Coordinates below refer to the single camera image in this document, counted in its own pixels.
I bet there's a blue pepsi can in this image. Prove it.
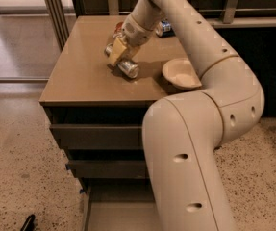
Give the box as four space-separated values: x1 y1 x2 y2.
155 20 174 38

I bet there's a grey drawer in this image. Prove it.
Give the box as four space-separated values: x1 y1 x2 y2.
50 124 142 150
67 160 148 179
82 181 162 231

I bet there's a silver redbull can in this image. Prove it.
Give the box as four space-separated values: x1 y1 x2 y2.
104 42 141 80

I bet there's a wooden counter with brackets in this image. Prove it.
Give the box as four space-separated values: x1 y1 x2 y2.
69 0 276 30

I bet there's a grey drawer cabinet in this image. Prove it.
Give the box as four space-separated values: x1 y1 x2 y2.
39 15 186 187

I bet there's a grey bottom drawer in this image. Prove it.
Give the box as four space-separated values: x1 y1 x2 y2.
82 181 162 231

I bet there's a grey top drawer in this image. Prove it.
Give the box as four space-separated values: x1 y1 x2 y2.
50 124 142 150

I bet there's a white paper bowl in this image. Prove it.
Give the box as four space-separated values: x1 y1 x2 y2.
162 58 202 90

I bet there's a metal frame post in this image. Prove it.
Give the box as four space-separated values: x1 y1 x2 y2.
45 0 69 50

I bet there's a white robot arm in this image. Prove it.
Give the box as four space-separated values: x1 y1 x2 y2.
105 0 264 231

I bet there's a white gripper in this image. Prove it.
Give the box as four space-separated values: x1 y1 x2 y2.
108 14 157 66

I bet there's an orange soda can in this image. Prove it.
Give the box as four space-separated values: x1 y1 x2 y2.
113 22 123 39

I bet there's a grey middle drawer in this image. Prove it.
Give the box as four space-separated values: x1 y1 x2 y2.
67 160 148 179

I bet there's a black object on floor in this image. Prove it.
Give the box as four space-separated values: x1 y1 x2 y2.
20 214 36 231

